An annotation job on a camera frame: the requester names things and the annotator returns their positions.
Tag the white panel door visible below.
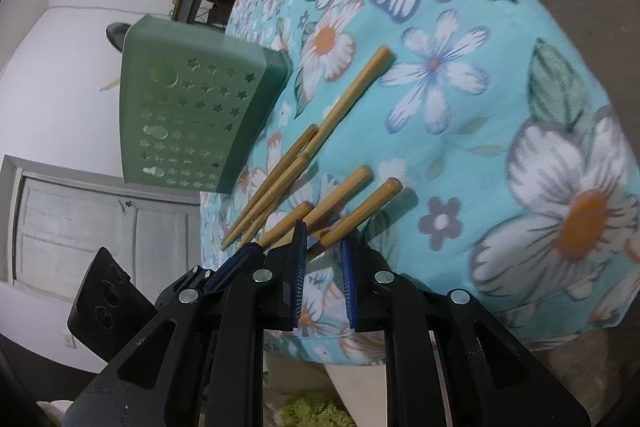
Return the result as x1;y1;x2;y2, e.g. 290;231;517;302
0;154;203;303

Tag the wooden chair with dark seat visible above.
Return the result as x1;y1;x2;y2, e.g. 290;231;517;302
99;21;132;94

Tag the blue floral blanket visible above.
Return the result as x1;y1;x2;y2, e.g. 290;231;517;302
200;0;640;365

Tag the round-ended wooden chopstick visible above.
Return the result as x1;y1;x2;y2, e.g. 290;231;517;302
319;178;403;252

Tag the green perforated utensil holder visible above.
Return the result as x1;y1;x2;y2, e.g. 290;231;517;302
119;16;293;194

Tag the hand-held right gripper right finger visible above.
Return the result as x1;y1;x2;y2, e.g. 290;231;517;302
340;239;586;427

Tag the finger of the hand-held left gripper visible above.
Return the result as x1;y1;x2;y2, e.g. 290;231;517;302
155;242;264;308

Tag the bundle of bamboo chopsticks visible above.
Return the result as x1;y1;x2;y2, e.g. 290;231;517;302
221;47;393;253

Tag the person's cream fleece robe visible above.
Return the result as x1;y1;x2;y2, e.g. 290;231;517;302
262;347;388;427

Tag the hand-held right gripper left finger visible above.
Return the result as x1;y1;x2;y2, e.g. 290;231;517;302
65;221;307;427

